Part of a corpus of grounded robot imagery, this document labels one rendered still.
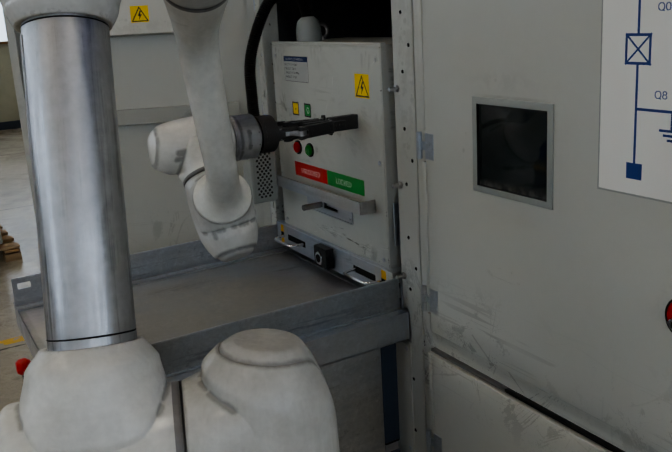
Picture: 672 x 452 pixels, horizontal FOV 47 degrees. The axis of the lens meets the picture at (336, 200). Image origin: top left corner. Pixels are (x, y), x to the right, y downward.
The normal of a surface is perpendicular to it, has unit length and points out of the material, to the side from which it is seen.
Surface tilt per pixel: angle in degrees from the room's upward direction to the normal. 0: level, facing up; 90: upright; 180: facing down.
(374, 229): 90
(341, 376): 90
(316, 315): 90
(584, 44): 90
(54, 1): 101
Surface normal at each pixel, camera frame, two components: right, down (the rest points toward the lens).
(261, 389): 0.11, -0.29
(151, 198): 0.11, 0.23
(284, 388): 0.41, -0.29
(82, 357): 0.02, -0.70
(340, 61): -0.86, 0.17
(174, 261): 0.51, 0.18
